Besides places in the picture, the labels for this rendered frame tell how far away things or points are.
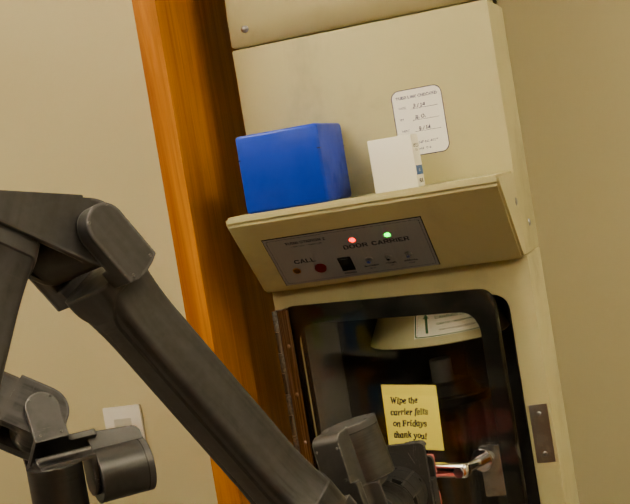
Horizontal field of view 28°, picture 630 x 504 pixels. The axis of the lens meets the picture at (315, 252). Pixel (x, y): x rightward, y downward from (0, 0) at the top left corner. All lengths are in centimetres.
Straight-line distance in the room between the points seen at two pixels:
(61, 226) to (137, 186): 107
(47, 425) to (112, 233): 34
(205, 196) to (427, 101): 29
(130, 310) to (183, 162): 46
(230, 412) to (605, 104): 96
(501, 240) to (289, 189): 25
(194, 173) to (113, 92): 61
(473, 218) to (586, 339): 56
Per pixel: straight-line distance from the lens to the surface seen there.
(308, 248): 146
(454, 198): 138
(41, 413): 133
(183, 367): 109
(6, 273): 100
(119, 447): 134
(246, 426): 112
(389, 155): 142
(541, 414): 151
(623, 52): 190
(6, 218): 100
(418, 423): 146
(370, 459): 122
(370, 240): 144
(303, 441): 156
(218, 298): 153
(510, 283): 149
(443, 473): 140
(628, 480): 197
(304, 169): 142
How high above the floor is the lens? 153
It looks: 3 degrees down
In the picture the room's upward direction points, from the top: 9 degrees counter-clockwise
